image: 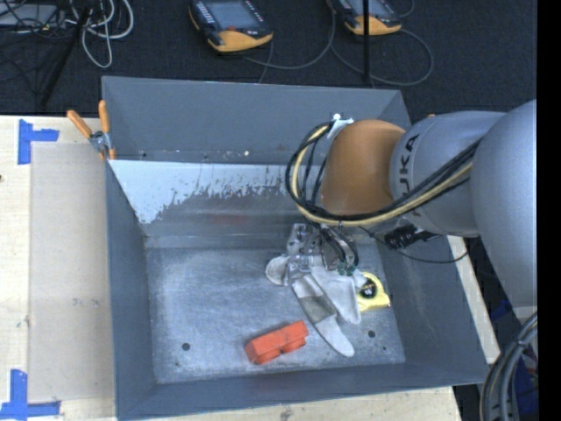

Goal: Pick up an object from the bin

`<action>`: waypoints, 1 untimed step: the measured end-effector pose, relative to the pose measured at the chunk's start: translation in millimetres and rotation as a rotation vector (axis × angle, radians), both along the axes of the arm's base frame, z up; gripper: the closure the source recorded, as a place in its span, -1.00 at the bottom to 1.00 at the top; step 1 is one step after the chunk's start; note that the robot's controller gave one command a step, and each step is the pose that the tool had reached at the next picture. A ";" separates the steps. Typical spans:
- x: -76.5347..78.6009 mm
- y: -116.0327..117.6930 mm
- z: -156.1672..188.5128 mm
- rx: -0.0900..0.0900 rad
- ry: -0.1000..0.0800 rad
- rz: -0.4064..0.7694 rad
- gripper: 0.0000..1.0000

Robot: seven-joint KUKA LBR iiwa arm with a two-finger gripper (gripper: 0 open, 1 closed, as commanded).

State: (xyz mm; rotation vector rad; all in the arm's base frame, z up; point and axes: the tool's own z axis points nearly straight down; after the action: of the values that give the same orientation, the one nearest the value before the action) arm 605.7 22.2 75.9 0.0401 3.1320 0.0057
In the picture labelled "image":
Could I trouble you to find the grey metal bin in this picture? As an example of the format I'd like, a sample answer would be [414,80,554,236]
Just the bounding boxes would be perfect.
[101,75,491,421]

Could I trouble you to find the pale wood board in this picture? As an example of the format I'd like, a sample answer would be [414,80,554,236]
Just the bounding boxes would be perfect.
[27,141,116,403]

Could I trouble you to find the orange-red flat block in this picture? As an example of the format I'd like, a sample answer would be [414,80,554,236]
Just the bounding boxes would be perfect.
[244,319,310,366]

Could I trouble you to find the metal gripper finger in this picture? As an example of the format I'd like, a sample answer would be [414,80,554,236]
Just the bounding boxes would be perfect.
[287,223,315,256]
[286,255,314,286]

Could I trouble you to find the yellow and black tape measure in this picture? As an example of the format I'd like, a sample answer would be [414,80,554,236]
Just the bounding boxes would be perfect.
[355,271,392,314]

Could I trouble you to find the white and grey cloth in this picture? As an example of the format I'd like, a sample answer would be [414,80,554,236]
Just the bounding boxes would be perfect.
[264,254,367,359]

